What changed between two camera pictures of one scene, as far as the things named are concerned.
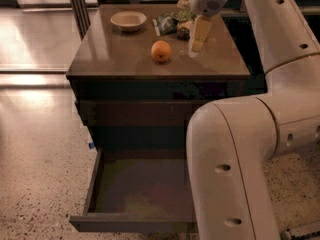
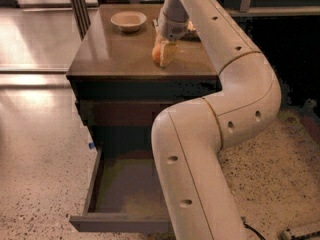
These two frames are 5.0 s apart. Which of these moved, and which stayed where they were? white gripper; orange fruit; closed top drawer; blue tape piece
Moved: white gripper
Stayed: closed top drawer; orange fruit; blue tape piece
